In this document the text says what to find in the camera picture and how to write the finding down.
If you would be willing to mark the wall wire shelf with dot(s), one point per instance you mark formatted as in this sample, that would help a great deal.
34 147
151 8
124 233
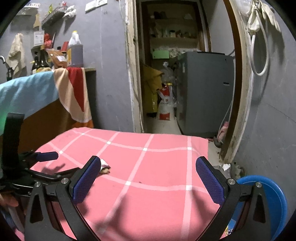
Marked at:
54 16

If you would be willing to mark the red beige striped cloth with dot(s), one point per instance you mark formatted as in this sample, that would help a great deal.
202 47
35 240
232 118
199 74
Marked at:
73 94

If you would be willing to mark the beige shell-like trash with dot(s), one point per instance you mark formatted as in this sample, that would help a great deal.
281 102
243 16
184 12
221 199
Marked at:
104 171

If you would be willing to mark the small white wrapper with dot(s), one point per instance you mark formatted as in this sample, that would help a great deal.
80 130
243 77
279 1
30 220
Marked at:
104 164

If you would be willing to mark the blue plastic bucket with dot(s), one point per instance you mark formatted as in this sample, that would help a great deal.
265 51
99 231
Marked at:
259 213

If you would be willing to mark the person's left hand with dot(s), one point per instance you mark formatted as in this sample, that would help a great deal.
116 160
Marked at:
8 200

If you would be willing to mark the yellow bag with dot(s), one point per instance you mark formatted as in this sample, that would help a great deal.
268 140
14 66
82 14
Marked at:
152 83

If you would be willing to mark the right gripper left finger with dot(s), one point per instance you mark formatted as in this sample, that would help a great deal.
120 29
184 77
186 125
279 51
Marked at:
68 189

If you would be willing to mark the hanging beige rag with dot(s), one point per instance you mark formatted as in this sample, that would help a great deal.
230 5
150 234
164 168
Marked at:
16 56

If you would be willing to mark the grey washing machine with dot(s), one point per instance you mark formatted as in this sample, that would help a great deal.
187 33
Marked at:
205 83

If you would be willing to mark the white wall switch panel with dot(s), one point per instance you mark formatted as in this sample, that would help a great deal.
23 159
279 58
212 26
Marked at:
95 4

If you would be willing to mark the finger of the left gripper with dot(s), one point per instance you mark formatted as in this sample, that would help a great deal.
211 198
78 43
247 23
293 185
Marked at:
56 174
47 156

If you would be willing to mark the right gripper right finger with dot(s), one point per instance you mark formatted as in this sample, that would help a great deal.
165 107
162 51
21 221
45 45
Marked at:
222 194

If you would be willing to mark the large oil jug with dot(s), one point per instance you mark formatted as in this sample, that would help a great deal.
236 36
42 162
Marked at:
75 51

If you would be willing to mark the white rubber gloves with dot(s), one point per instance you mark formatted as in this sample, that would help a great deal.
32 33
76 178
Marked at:
260 11

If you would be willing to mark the pink checked tablecloth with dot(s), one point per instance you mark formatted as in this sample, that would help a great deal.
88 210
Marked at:
152 192

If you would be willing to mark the light blue towel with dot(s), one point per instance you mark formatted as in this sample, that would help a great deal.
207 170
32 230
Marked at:
27 95

